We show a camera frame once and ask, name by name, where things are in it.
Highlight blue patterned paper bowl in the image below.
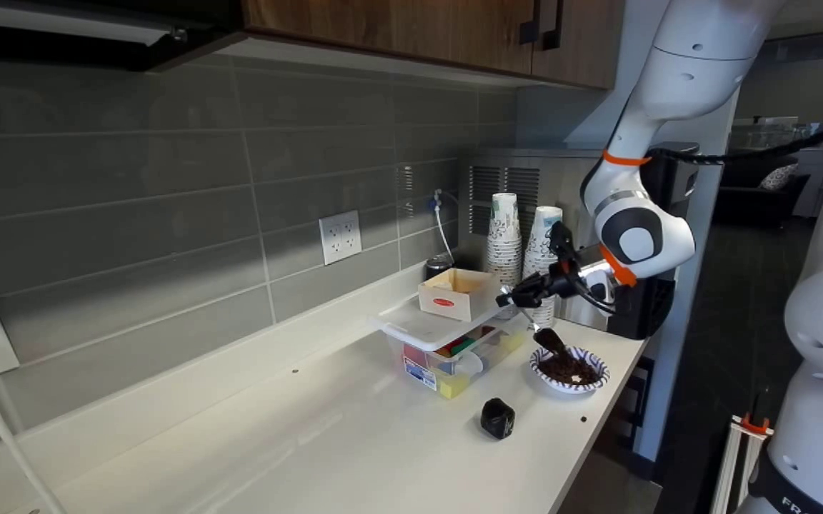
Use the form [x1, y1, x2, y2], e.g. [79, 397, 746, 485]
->
[526, 344, 612, 401]

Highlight black corrugated cable conduit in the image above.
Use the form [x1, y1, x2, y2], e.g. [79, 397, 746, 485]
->
[653, 121, 823, 165]

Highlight white pole with orange band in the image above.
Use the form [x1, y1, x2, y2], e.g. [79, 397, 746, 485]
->
[708, 412, 778, 514]

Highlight dark coffee grounds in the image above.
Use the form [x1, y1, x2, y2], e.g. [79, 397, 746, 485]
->
[538, 351, 606, 388]

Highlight white power cable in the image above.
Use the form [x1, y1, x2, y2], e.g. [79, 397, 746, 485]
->
[0, 375, 69, 514]

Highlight small black cylinder object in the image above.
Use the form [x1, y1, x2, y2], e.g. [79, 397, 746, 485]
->
[478, 395, 519, 444]

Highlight dark range hood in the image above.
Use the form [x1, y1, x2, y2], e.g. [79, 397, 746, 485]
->
[0, 0, 246, 77]

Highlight brown wooden wall cabinet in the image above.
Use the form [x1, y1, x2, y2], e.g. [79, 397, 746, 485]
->
[238, 0, 625, 94]

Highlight dark sofa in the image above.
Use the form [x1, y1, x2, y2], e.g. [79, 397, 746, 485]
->
[716, 148, 811, 230]

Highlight small wooden box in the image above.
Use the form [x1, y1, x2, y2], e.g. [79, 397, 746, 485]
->
[418, 267, 505, 325]

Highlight white double wall outlet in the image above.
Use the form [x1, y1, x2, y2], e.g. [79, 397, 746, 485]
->
[316, 210, 365, 270]

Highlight clear plastic storage bin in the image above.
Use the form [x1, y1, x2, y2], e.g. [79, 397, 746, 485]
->
[375, 291, 532, 402]

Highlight tall white paper cup stack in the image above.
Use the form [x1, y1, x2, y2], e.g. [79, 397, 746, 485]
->
[485, 190, 526, 288]
[519, 202, 569, 287]

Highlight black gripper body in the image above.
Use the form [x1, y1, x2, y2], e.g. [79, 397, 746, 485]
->
[546, 257, 616, 311]

